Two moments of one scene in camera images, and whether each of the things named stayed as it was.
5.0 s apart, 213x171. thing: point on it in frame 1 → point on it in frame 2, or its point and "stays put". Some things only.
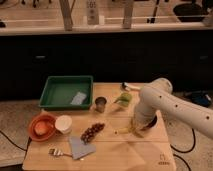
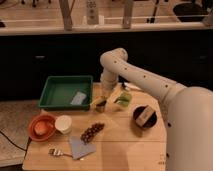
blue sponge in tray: x=78 y=99 stays put
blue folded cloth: x=79 y=149 stays put
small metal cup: x=100 y=104 stays put
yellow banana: x=121 y=130 → x=97 y=100
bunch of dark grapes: x=90 y=132 stays put
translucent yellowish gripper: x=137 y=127 → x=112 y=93
